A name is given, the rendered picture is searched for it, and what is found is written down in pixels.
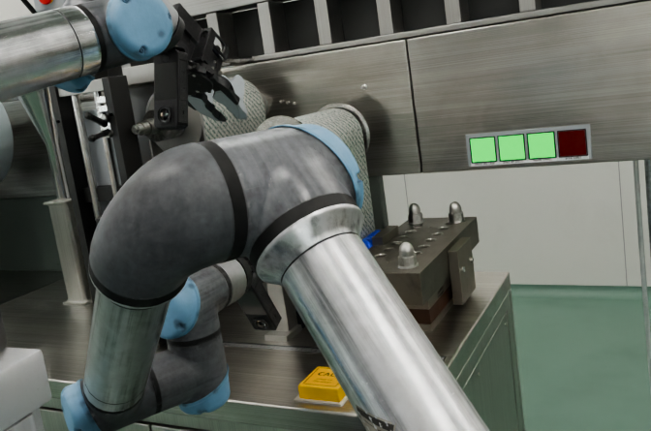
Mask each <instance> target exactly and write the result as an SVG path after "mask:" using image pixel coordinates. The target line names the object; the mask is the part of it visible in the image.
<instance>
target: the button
mask: <svg viewBox="0 0 651 431"><path fill-rule="evenodd" d="M298 391H299V398H303V399H312V400H321V401H329V402H338V403H340V402H341V400H342V399H343V398H344V397H345V396H346V394H345V392H344V390H343V389H342V387H341V385H340V384H339V383H338V381H337V379H336V378H335V376H334V374H333V372H332V371H331V369H330V367H321V366H318V367H317V368H316V369H315V370H314V371H313V372H312V373H311V374H310V375H309V376H308V377H307V378H305V379H304V380H303V381H302V382H301V383H300V384H299V385H298Z"/></svg>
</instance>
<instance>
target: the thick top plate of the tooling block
mask: <svg viewBox="0 0 651 431"><path fill-rule="evenodd" d="M464 219H465V221H464V222H462V223H456V224H452V223H449V217H445V218H423V221H424V222H423V223H421V224H415V225H410V224H408V222H409V221H408V220H407V221H406V222H404V223H403V224H402V225H400V226H399V227H398V228H399V234H398V235H396V236H395V237H394V238H393V239H391V240H390V241H389V242H387V243H386V244H385V245H384V246H372V247H371V248H369V249H368V250H369V251H370V253H371V254H372V256H373V257H374V259H375V260H376V262H377V263H378V265H379V266H380V268H381V269H382V270H383V271H384V273H385V274H386V276H387V278H388V279H389V281H390V282H391V284H392V285H393V287H394V288H395V290H396V291H397V293H398V294H399V296H400V297H401V299H402V300H403V302H404V303H405V305H411V306H423V305H424V304H425V303H426V302H427V301H428V300H429V299H430V297H431V296H432V295H433V294H434V293H435V292H436V291H437V290H438V289H439V288H440V287H441V286H442V285H443V284H444V282H445V281H446V280H447V279H448V278H449V277H450V264H449V255H448V250H449V249H450V248H451V247H452V246H453V245H454V244H455V243H456V242H457V241H458V240H459V239H460V238H461V237H471V245H472V250H473V249H474V248H475V247H476V246H477V244H478V243H479V242H480V241H479V231H478V222H477V217H464ZM403 242H409V243H411V244H412V246H413V248H414V253H415V254H417V262H418V266H417V267H415V268H411V269H400V268H398V256H399V247H400V245H401V244H402V243H403Z"/></svg>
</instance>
